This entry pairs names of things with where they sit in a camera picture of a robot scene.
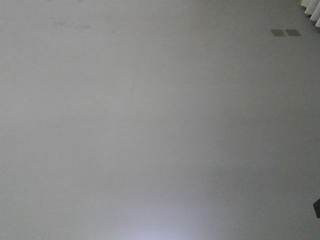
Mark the white curtain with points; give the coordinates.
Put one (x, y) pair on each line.
(312, 9)

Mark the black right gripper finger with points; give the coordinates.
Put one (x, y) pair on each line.
(316, 206)

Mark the grey floor plate left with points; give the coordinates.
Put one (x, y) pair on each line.
(278, 32)

